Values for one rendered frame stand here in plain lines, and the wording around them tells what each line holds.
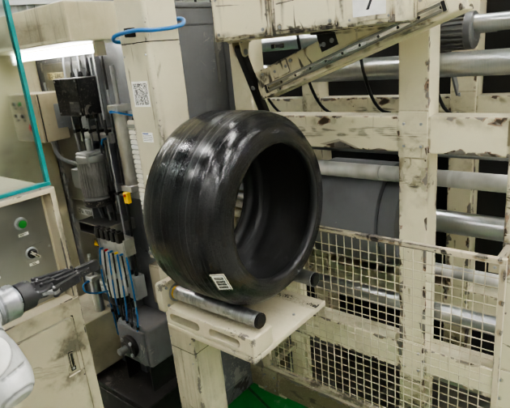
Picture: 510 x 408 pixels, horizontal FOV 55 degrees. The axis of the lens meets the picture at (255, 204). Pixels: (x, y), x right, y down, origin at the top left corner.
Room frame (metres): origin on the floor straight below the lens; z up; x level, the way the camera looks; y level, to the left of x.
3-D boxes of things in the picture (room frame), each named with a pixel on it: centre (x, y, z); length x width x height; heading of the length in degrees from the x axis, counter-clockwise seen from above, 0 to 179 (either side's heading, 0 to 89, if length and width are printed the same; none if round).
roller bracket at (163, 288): (1.50, 0.19, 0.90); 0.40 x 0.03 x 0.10; 139
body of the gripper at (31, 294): (1.15, 0.60, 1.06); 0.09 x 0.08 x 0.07; 139
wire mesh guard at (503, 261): (1.49, -0.33, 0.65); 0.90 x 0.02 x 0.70; 49
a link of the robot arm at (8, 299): (1.10, 0.64, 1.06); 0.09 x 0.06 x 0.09; 49
